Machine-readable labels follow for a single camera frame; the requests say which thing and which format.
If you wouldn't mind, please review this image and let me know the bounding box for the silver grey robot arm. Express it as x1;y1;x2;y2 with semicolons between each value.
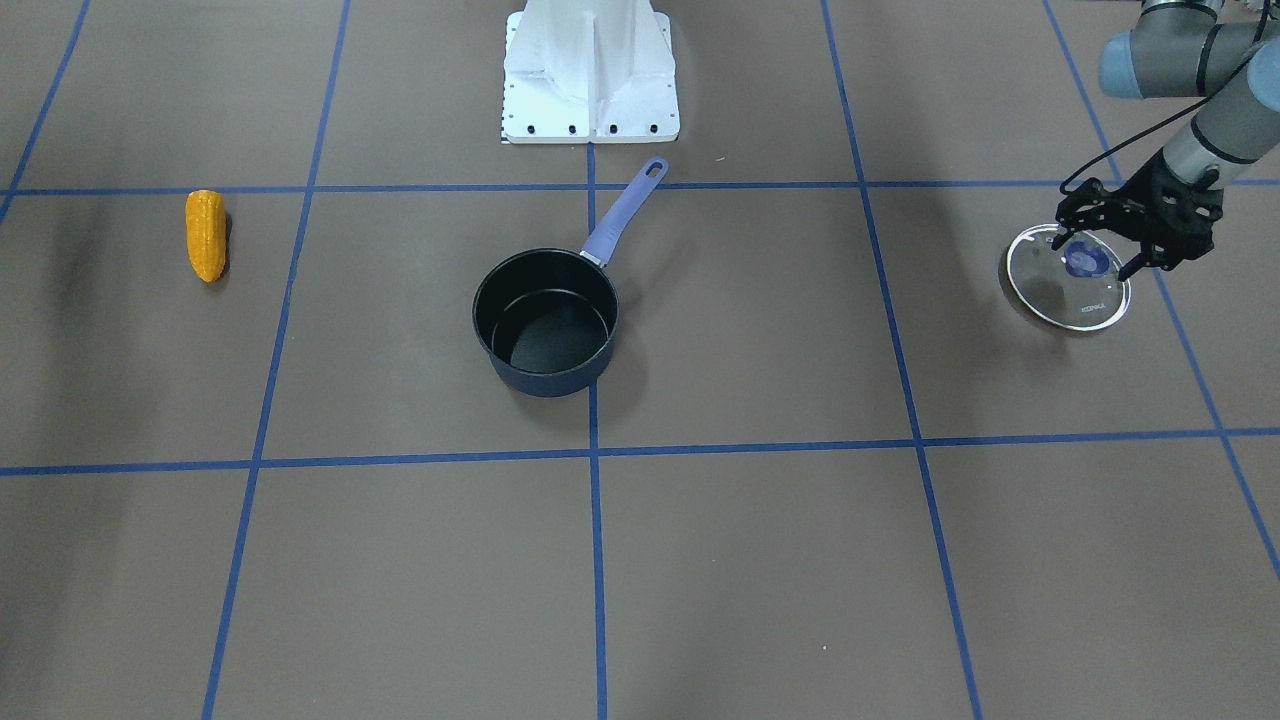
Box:
1052;1;1279;281

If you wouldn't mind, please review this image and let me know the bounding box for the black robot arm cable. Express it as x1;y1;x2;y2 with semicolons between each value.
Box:
1060;29;1280;196

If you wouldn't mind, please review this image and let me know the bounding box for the yellow corn cob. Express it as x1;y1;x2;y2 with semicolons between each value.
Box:
186;190;229;283

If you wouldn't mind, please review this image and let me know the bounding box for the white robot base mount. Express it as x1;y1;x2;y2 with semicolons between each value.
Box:
500;1;681;145

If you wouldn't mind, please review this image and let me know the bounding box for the dark blue saucepan purple handle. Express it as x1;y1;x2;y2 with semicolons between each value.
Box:
471;158;669;398

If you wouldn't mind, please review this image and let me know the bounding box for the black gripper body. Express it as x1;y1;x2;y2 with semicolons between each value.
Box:
1055;151;1225;281

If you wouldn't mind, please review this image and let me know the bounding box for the glass pot lid purple knob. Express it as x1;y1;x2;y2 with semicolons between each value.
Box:
1001;225;1132;333

